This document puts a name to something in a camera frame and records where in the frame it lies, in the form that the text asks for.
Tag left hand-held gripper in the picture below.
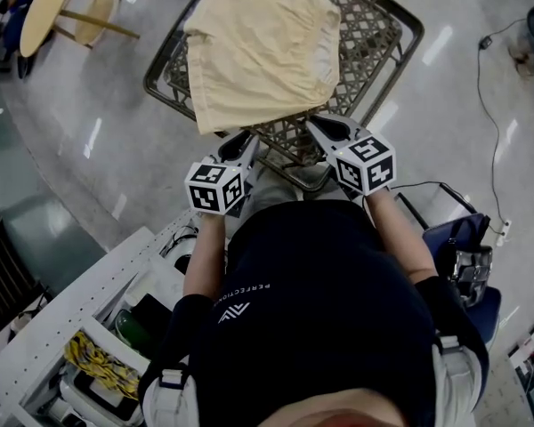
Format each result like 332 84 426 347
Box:
184 129 260 217

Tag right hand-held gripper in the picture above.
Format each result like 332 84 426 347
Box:
304 114 397 204

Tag cream yellow cloth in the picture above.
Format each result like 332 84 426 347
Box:
182 0 342 135

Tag person's right forearm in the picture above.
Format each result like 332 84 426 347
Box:
364 187 437 284

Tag person's left forearm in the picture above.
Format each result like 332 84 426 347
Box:
182 213 228 300

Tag person's legs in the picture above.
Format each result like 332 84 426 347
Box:
247 165 335 215

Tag dark wicker glass-top table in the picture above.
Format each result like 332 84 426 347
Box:
142 0 426 193

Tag white round headset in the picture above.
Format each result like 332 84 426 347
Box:
162 227 199 273

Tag person's torso in black shirt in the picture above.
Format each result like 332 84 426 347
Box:
137 200 490 427

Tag black rectangular case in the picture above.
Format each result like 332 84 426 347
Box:
131 294 174 342

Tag black and silver handbag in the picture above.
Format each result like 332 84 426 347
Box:
440 213 494 306

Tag green glossy helmet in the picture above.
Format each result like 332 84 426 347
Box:
114 309 152 350

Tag round wooden table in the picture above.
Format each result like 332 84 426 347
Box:
20 0 142 58

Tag blue chair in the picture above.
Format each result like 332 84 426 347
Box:
422 213 503 346

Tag white metal shelf rack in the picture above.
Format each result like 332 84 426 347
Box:
0 209 206 427

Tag black staircase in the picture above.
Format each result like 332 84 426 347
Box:
0 213 50 346

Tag person's face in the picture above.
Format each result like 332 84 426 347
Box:
266 387 410 427

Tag black metal frame stand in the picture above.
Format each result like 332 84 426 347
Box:
393 182 477 230

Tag black floor cable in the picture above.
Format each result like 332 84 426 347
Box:
475 18 529 233

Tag yellow cable bundle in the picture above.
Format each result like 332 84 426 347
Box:
64 330 142 402

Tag grey harness strap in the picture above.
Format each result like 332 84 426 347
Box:
142 362 201 427
431 334 484 427

